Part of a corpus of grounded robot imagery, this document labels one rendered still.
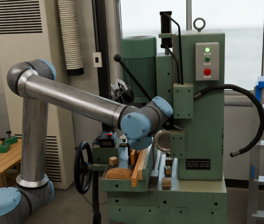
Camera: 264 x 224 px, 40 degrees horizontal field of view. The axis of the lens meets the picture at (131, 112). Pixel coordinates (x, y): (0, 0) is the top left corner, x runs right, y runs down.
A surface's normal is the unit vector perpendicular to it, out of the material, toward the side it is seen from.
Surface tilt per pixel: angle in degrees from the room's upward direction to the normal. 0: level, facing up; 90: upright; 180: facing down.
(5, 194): 4
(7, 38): 90
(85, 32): 90
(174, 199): 90
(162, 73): 90
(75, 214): 0
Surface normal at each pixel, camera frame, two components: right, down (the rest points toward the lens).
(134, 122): -0.38, 0.25
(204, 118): -0.15, 0.29
